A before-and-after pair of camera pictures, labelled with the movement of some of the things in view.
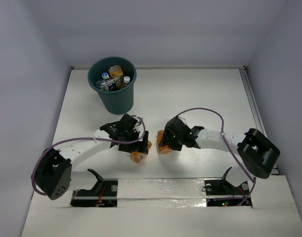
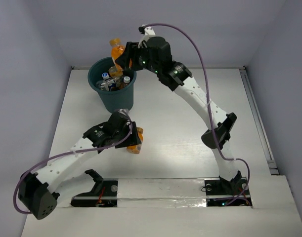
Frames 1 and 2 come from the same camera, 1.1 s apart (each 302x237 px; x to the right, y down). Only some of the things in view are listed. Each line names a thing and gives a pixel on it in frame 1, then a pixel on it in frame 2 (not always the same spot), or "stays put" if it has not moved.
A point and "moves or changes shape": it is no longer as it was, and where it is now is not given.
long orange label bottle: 126,80 stays put
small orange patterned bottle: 161,149 to 116,50
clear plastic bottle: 103,85 stays put
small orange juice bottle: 138,156 moves or changes shape
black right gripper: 178,146 to 128,53
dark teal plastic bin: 118,102 stays put
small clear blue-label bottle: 110,81 stays put
